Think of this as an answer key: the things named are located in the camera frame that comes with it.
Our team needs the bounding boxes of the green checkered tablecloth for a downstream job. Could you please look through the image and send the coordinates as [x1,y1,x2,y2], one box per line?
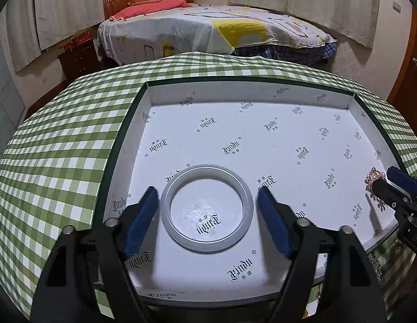
[0,52,417,318]

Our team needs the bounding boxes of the rose gold flower jewelry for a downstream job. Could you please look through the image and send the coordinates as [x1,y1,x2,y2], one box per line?
[365,167,387,212]

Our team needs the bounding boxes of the bed with patterned sheet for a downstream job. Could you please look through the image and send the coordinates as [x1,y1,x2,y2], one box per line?
[97,4,337,66]

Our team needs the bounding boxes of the dark wooden nightstand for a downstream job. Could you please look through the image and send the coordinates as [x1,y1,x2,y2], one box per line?
[57,39,101,82]

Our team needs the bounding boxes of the red pillow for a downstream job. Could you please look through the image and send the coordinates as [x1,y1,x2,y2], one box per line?
[109,0,191,21]

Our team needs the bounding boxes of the green white-lined tray box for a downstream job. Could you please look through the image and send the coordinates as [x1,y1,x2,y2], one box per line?
[94,78,400,307]

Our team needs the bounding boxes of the white jade bangle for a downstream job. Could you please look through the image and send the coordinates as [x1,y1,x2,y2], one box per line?
[160,165,254,253]

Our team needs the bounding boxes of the red items on nightstand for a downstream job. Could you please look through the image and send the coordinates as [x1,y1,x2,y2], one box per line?
[59,28,93,51]

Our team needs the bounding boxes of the left white curtain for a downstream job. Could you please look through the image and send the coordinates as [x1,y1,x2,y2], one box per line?
[4,0,103,72]

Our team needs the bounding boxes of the brown wooden door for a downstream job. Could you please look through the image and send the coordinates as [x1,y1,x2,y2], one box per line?
[388,7,417,116]

